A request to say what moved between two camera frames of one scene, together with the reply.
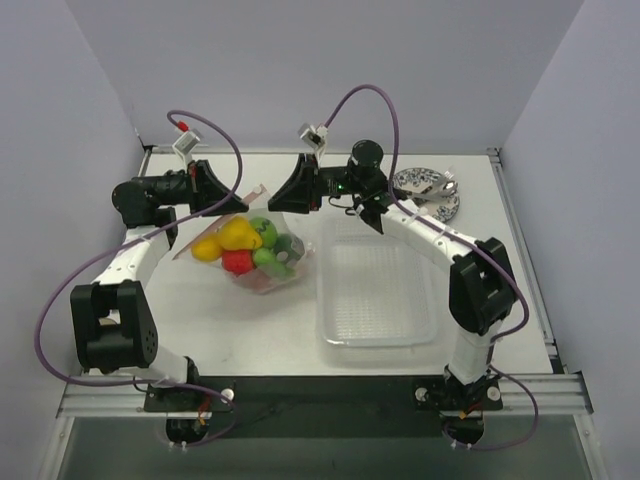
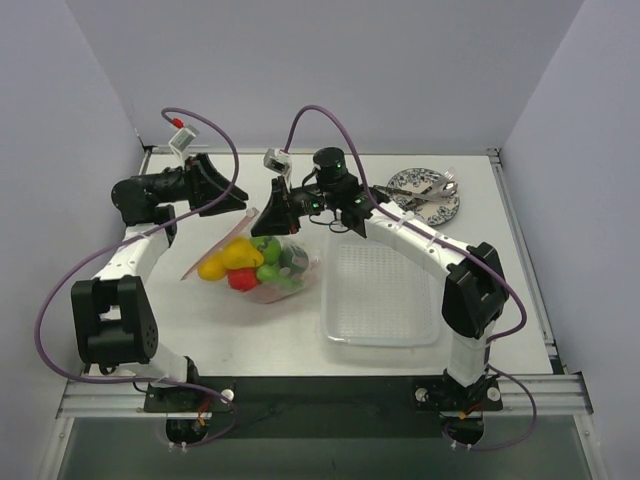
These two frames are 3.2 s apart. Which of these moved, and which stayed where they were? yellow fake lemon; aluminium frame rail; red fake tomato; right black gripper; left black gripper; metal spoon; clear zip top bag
Moved: clear zip top bag; yellow fake lemon; right black gripper; red fake tomato
Stayed: aluminium frame rail; left black gripper; metal spoon
